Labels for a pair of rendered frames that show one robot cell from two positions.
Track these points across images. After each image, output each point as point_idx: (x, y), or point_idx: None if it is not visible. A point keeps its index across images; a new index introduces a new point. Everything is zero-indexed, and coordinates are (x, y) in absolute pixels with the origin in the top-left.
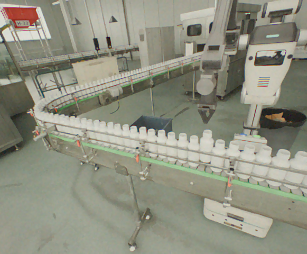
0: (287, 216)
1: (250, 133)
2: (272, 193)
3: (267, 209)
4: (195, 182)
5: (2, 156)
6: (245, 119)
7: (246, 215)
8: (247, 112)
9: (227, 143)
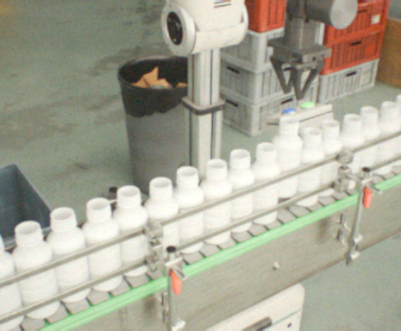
0: None
1: (212, 121)
2: (393, 186)
3: (385, 224)
4: (284, 258)
5: None
6: (47, 120)
7: (268, 308)
8: (34, 98)
9: (65, 198)
